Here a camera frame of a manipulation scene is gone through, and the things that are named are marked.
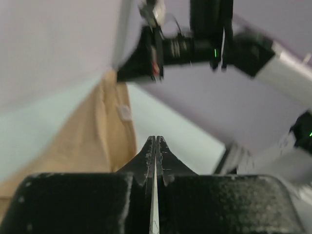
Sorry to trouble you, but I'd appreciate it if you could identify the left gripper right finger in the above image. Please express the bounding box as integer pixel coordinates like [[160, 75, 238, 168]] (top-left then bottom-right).
[[156, 136, 308, 234]]

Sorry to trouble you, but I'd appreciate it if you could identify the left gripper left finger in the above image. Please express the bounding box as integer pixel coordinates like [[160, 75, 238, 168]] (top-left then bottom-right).
[[0, 136, 156, 234]]

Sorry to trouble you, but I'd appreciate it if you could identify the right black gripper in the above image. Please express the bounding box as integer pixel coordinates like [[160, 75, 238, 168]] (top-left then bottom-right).
[[117, 0, 233, 82]]

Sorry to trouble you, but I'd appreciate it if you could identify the beige t shirt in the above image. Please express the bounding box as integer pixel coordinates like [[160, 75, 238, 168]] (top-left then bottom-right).
[[0, 70, 137, 209]]

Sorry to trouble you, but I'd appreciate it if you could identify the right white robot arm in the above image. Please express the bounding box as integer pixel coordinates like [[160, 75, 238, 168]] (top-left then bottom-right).
[[117, 0, 312, 203]]

